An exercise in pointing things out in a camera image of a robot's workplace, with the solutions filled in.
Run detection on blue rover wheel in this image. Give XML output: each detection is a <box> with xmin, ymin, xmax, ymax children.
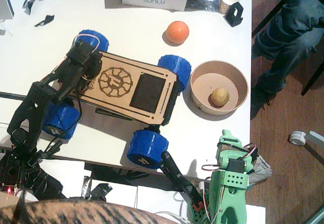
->
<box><xmin>75</xmin><ymin>29</ymin><xmax>110</xmax><ymax>52</ymax></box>
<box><xmin>42</xmin><ymin>102</ymin><xmax>81</xmax><ymax>141</ymax></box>
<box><xmin>157</xmin><ymin>54</ymin><xmax>192</xmax><ymax>94</ymax></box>
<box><xmin>126</xmin><ymin>129</ymin><xmax>169</xmax><ymax>170</ymax></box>

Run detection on wooden microrover vehicle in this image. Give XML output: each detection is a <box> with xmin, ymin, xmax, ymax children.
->
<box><xmin>42</xmin><ymin>28</ymin><xmax>192</xmax><ymax>170</ymax></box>

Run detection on yellowish potato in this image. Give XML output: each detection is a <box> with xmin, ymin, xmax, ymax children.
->
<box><xmin>208</xmin><ymin>87</ymin><xmax>230</xmax><ymax>108</ymax></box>

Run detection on dark shoe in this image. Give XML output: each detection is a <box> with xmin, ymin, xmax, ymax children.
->
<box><xmin>250</xmin><ymin>84</ymin><xmax>277</xmax><ymax>120</ymax></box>

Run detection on brown paper bowl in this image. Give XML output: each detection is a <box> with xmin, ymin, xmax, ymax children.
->
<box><xmin>189</xmin><ymin>60</ymin><xmax>249</xmax><ymax>115</ymax></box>

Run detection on black bar clamp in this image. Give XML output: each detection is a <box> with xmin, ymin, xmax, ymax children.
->
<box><xmin>158</xmin><ymin>151</ymin><xmax>203</xmax><ymax>209</ymax></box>

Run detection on dark rover display panel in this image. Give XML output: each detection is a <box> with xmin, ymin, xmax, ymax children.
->
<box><xmin>129</xmin><ymin>73</ymin><xmax>167</xmax><ymax>115</ymax></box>

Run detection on white tape roll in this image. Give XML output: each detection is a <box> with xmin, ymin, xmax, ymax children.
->
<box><xmin>289</xmin><ymin>130</ymin><xmax>307</xmax><ymax>146</ymax></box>

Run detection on black table clamp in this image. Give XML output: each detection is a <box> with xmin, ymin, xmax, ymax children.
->
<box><xmin>37</xmin><ymin>140</ymin><xmax>63</xmax><ymax>159</ymax></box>

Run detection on white stick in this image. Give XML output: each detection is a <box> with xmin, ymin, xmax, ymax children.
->
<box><xmin>305</xmin><ymin>130</ymin><xmax>324</xmax><ymax>144</ymax></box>

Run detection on white SUNLU box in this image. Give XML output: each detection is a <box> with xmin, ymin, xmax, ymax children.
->
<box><xmin>105</xmin><ymin>0</ymin><xmax>188</xmax><ymax>12</ymax></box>

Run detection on orange ball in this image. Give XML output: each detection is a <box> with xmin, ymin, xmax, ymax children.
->
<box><xmin>166</xmin><ymin>20</ymin><xmax>190</xmax><ymax>45</ymax></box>

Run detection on white grey box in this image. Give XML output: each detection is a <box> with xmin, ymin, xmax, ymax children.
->
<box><xmin>0</xmin><ymin>0</ymin><xmax>15</xmax><ymax>23</ymax></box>

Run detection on black chair leg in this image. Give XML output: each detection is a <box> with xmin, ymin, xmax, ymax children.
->
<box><xmin>301</xmin><ymin>64</ymin><xmax>324</xmax><ymax>96</ymax></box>
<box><xmin>252</xmin><ymin>0</ymin><xmax>287</xmax><ymax>38</ymax></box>

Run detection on black printed holder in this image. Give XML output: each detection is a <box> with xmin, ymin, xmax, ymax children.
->
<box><xmin>224</xmin><ymin>2</ymin><xmax>244</xmax><ymax>27</ymax></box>

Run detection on person in dark jeans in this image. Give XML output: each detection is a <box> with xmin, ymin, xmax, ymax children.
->
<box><xmin>253</xmin><ymin>0</ymin><xmax>324</xmax><ymax>95</ymax></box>

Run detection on shiny blue foil bag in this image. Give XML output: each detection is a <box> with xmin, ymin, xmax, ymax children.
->
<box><xmin>186</xmin><ymin>0</ymin><xmax>221</xmax><ymax>13</ymax></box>

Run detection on brown striped textile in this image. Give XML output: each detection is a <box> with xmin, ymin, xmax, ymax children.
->
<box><xmin>0</xmin><ymin>200</ymin><xmax>178</xmax><ymax>224</ymax></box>

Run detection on black plastic bracket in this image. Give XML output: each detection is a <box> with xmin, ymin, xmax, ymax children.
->
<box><xmin>34</xmin><ymin>14</ymin><xmax>55</xmax><ymax>28</ymax></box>

